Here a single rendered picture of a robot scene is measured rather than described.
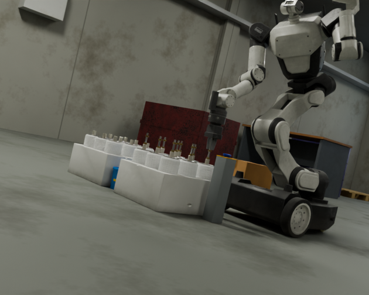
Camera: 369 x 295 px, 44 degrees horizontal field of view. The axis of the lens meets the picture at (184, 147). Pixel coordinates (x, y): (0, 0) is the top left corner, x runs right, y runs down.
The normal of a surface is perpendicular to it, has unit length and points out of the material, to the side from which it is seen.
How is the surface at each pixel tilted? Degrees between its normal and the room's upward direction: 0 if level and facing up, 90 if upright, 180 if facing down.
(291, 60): 122
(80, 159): 90
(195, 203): 90
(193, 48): 90
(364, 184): 90
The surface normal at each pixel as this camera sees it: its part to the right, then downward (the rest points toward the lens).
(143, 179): -0.75, -0.16
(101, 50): 0.62, 0.16
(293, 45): -0.44, 0.46
